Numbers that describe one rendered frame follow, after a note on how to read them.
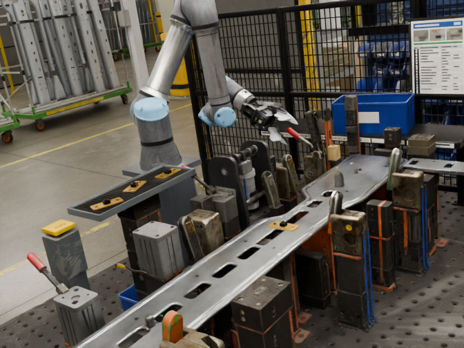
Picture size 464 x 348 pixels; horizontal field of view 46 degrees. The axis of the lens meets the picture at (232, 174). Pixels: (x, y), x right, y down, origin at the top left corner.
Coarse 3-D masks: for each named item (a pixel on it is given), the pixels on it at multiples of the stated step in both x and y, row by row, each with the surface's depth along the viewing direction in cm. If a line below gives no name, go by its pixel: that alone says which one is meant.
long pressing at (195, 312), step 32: (352, 160) 202; (384, 160) 198; (320, 192) 177; (352, 192) 173; (256, 224) 159; (320, 224) 154; (224, 256) 143; (256, 256) 141; (160, 288) 131; (192, 288) 130; (224, 288) 128; (128, 320) 120; (192, 320) 117
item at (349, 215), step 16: (336, 224) 148; (352, 224) 145; (336, 240) 150; (352, 240) 147; (368, 240) 148; (336, 256) 152; (352, 256) 148; (352, 272) 151; (352, 288) 153; (368, 288) 155; (352, 304) 154; (368, 304) 153; (336, 320) 160; (352, 320) 156; (368, 320) 156
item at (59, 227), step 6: (54, 222) 138; (60, 222) 138; (66, 222) 137; (72, 222) 136; (42, 228) 136; (48, 228) 135; (54, 228) 135; (60, 228) 134; (66, 228) 134; (54, 234) 133; (60, 234) 135
